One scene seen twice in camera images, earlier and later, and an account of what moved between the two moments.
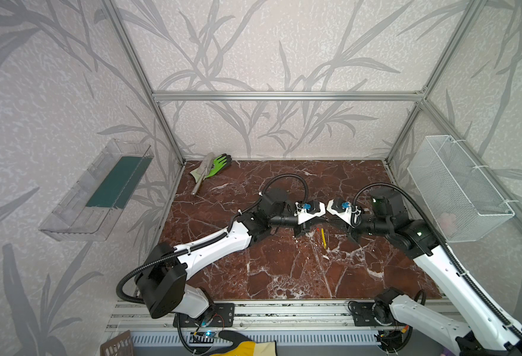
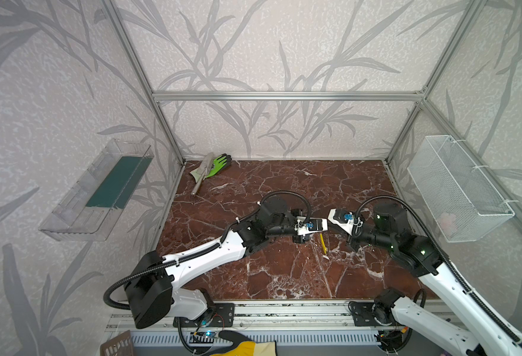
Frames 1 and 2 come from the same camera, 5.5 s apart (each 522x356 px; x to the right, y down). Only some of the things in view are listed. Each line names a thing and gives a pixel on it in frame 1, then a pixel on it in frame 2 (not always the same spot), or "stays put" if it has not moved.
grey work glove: (202, 171) stays put
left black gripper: (297, 223) → (297, 236)
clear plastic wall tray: (89, 208) stays put
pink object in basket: (448, 223) stays put
